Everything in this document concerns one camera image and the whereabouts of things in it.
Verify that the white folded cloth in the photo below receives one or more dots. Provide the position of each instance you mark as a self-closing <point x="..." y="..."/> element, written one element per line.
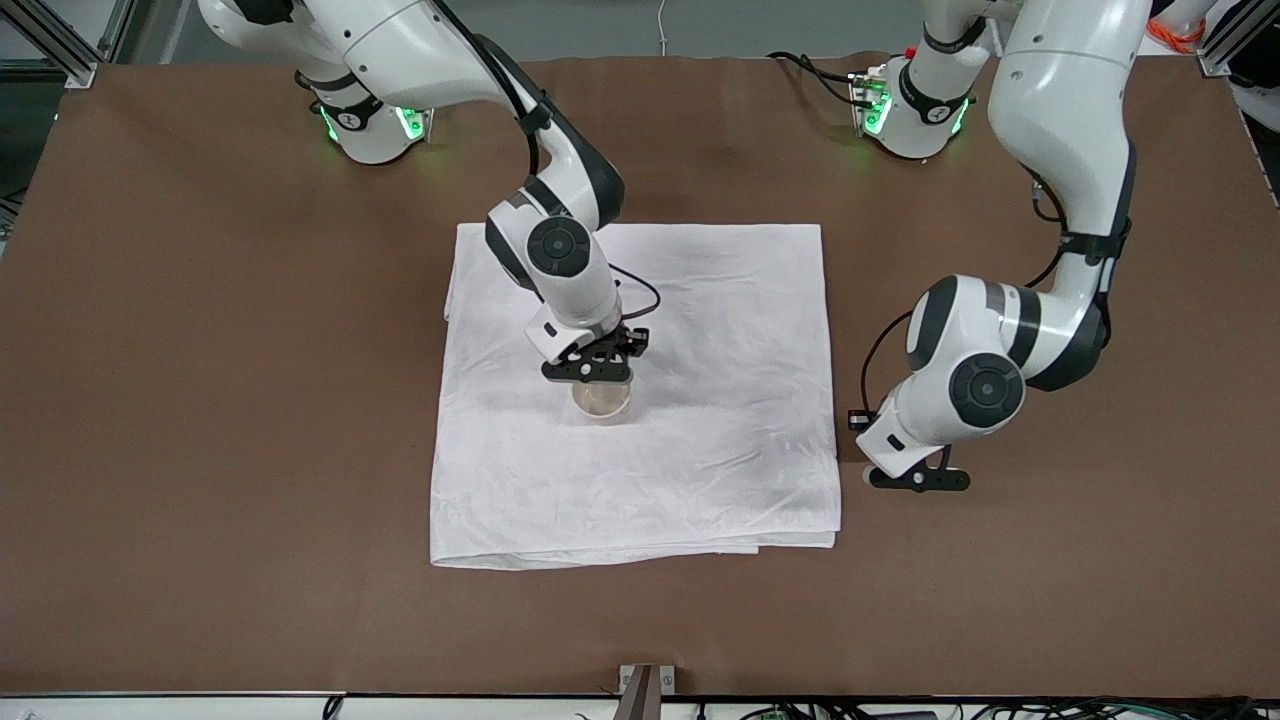
<point x="700" y="450"/>

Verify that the aluminium frame profile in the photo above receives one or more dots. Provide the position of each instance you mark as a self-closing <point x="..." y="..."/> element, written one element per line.
<point x="1225" y="45"/>
<point x="60" y="45"/>

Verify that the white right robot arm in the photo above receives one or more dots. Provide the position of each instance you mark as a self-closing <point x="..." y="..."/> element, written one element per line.
<point x="560" y="250"/>

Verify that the grey metal camera bracket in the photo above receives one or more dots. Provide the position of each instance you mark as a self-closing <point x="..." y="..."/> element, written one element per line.
<point x="645" y="685"/>

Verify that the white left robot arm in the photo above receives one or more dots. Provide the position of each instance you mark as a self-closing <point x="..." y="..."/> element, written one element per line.
<point x="990" y="385"/>

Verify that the white ceramic mug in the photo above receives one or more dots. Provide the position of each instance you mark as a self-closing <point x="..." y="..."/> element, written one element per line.
<point x="600" y="403"/>

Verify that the white rounded background object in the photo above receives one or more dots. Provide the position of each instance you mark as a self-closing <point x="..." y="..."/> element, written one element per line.
<point x="1262" y="100"/>

